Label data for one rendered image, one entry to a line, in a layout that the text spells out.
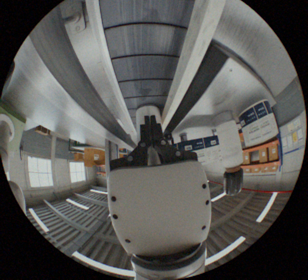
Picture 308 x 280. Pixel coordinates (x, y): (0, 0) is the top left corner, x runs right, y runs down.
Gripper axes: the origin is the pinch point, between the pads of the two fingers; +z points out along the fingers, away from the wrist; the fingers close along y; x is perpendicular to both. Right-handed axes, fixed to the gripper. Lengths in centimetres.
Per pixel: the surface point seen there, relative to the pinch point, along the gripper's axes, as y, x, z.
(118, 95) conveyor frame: -4.9, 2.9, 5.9
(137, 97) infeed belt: -1.8, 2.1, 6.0
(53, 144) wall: -525, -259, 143
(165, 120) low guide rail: 3.2, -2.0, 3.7
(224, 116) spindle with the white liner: 25.1, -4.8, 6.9
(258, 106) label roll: 40.4, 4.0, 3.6
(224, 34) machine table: 12.8, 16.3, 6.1
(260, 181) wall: 446, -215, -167
